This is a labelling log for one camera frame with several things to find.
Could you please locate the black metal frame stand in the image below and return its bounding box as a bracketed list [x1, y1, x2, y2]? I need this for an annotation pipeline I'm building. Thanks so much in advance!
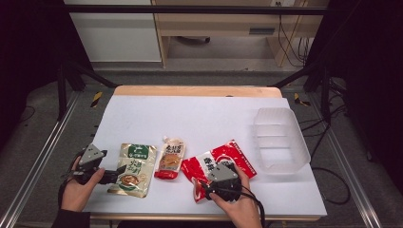
[271, 60, 333, 125]
[56, 58, 120, 122]

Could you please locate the bundle of hanging black cables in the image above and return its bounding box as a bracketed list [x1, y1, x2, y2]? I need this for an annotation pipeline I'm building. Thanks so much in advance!
[276, 1, 311, 68]

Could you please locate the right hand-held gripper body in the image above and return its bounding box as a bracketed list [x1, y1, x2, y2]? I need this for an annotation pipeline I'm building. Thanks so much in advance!
[204, 162, 244, 203]

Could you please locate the yellow and black tape strip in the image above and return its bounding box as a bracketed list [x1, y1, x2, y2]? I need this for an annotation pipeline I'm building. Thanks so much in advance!
[90, 90, 105, 109]
[293, 92, 312, 107]

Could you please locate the right hand-held gripper black cable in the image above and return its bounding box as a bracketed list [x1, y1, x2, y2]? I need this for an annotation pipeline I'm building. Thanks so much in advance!
[240, 189, 267, 228]

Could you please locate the black curved bar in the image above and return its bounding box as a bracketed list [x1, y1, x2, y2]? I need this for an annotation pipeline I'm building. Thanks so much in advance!
[175, 35, 212, 45]

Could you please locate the black metal crossbar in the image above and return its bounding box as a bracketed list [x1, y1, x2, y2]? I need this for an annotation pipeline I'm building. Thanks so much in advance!
[65, 4, 329, 16]

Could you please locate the clear plastic container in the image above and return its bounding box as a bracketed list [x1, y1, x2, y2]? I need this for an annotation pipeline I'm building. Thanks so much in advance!
[252, 106, 312, 176]

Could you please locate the light wooden desk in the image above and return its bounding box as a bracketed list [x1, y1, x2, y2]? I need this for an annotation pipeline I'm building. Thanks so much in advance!
[151, 0, 329, 68]

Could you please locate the person's right hand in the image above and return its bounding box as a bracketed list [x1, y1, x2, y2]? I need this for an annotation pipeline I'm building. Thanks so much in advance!
[209, 163, 264, 228]

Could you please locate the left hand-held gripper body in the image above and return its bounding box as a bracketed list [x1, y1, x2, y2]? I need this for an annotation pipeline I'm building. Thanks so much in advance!
[71, 143, 108, 186]

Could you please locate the white table cover sheet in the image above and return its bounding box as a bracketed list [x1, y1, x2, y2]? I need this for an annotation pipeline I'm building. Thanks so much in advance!
[83, 94, 328, 219]

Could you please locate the person's left hand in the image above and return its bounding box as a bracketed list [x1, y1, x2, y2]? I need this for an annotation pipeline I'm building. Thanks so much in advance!
[60, 155, 106, 213]

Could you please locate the small orange spout pouch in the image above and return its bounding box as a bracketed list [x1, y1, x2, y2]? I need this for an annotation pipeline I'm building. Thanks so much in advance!
[153, 136, 187, 181]

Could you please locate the white cabinet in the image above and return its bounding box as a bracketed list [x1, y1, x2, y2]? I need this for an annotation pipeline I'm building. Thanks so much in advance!
[63, 0, 163, 64]

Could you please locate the left hand-held gripper black cable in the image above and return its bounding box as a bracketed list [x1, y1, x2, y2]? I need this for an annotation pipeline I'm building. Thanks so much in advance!
[57, 170, 77, 208]

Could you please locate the green and beige food pouch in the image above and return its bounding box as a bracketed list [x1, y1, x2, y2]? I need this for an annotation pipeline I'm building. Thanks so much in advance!
[106, 142, 158, 200]

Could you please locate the red and white snack packet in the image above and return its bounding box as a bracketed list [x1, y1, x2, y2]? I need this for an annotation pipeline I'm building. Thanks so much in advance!
[180, 139, 259, 204]

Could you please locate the black curtain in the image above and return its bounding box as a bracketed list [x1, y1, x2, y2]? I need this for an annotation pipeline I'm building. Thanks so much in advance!
[0, 0, 69, 151]
[312, 0, 403, 186]

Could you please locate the black floor cable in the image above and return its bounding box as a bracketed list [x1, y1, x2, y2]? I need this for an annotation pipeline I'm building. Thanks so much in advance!
[298, 104, 352, 206]

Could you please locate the hand-held gripper black cable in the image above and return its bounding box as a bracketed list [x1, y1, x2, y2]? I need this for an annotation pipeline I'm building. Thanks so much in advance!
[240, 189, 267, 228]
[57, 170, 77, 208]

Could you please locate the aluminium floor rail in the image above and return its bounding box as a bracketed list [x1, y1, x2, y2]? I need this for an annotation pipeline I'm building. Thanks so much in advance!
[0, 90, 81, 228]
[307, 91, 385, 228]

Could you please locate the person's dark clothing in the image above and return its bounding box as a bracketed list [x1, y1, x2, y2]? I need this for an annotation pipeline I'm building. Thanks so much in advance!
[116, 219, 237, 228]

